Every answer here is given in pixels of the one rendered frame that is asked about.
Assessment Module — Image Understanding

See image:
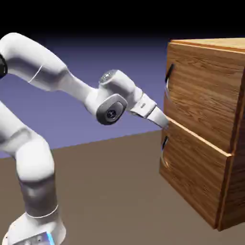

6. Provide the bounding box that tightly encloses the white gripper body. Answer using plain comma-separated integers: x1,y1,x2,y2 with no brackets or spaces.
147,106,169,128

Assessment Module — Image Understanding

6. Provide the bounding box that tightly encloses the light wood cabinet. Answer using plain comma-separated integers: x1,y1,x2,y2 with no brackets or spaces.
159,37,245,232

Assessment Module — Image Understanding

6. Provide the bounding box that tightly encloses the wood cabinet door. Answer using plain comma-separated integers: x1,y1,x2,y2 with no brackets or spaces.
159,119,233,230
164,42,245,155

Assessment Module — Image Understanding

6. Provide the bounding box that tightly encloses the curved dark metal handle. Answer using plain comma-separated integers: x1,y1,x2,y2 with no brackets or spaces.
165,63,175,100
160,135,170,168

